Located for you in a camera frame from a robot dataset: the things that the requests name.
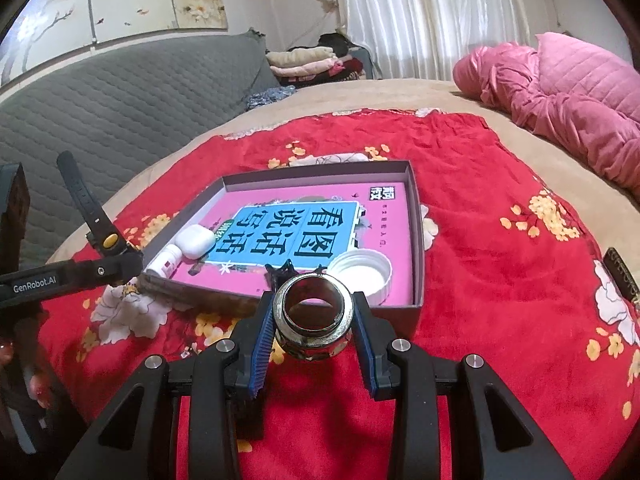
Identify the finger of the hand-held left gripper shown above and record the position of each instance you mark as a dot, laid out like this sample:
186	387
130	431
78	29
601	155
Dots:
75	277

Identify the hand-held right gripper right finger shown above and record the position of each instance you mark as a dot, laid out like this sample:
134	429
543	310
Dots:
364	347

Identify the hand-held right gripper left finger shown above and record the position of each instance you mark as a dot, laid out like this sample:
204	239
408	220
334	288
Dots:
262	347

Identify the chrome metal fitting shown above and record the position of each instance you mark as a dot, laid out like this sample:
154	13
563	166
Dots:
312	320

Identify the white jar lid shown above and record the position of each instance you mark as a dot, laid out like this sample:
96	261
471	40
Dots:
362	277

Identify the white pill bottle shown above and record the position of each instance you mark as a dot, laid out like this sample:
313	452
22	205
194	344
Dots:
162	261

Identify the grey cardboard box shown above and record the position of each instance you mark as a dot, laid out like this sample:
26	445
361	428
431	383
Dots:
417	240

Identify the white earbuds case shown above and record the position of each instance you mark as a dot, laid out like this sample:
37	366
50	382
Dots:
196	242

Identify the person's left hand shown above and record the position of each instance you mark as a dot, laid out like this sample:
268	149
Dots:
39	392

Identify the small black clip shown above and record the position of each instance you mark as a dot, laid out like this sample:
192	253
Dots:
282	275

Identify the pink book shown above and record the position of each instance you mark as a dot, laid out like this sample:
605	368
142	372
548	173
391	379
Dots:
300	240

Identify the red floral blanket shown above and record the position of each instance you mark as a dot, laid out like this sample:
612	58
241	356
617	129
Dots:
500	285

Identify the grey quilted cover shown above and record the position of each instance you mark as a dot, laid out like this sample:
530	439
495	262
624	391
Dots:
125	105

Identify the blue patterned cloth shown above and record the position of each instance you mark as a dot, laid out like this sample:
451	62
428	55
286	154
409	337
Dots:
270	96

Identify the beige bed sheet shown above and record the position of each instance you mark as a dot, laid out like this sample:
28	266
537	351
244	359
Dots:
400	95

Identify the stack of folded clothes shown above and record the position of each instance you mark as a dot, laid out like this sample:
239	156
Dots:
310	62

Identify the pink quilted duvet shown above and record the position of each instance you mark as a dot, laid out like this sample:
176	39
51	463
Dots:
565	95

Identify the white curtain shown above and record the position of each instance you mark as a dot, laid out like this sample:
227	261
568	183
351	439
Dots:
430	15

